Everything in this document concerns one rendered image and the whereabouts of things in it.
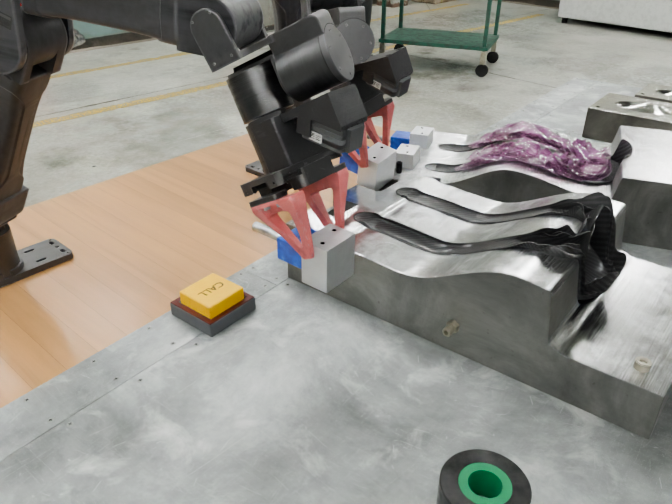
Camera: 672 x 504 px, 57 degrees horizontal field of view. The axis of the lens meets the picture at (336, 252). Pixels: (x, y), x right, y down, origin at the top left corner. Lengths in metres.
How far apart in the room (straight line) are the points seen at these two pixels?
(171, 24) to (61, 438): 0.43
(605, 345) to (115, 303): 0.62
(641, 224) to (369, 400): 0.56
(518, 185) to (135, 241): 0.63
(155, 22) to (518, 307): 0.48
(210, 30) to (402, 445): 0.45
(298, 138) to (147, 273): 0.41
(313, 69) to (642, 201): 0.62
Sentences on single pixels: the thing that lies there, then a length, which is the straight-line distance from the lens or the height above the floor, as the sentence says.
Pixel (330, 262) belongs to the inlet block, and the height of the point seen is 0.95.
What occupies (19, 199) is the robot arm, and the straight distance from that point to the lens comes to 0.95.
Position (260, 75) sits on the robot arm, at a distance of 0.64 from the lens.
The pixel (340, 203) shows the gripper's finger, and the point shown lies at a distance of 0.67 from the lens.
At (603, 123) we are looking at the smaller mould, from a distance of 1.52.
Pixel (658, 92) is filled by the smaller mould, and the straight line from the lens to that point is 1.78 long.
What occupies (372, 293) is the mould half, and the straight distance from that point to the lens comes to 0.80.
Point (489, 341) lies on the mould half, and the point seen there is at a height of 0.84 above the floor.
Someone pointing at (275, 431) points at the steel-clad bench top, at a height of 0.80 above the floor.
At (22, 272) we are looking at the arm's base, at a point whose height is 0.81.
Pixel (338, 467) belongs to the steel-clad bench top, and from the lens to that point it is 0.64.
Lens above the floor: 1.29
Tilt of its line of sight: 30 degrees down
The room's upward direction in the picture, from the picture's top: straight up
